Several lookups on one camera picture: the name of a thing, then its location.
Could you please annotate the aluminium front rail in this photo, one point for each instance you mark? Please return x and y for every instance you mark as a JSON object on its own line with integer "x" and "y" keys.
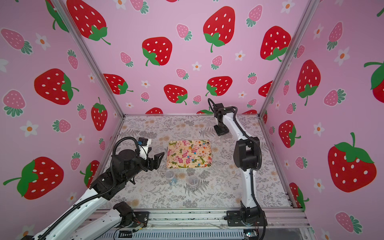
{"x": 195, "y": 224}

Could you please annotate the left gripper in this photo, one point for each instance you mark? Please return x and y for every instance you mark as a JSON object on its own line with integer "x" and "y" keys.
{"x": 155, "y": 164}

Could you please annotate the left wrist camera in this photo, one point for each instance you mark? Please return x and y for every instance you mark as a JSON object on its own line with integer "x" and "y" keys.
{"x": 144, "y": 142}

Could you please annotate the clear jar blue candies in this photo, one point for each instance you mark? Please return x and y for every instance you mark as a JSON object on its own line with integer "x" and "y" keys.
{"x": 170, "y": 176}

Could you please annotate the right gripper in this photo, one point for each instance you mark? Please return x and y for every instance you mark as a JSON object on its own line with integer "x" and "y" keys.
{"x": 220, "y": 128}

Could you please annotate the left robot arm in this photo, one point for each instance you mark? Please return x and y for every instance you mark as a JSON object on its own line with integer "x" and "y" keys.
{"x": 129, "y": 158}

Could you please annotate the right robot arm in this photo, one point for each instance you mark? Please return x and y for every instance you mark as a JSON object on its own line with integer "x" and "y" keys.
{"x": 247, "y": 157}

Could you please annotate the floral rectangular tray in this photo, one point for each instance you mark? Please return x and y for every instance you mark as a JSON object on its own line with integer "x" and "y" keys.
{"x": 189, "y": 154}

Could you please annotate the candies on tray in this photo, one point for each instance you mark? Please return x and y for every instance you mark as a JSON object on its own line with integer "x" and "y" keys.
{"x": 192, "y": 153}

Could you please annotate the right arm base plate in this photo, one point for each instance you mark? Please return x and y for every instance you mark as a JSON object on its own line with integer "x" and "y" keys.
{"x": 238, "y": 219}

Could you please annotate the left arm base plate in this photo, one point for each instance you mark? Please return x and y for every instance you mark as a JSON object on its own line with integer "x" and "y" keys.
{"x": 136, "y": 220}

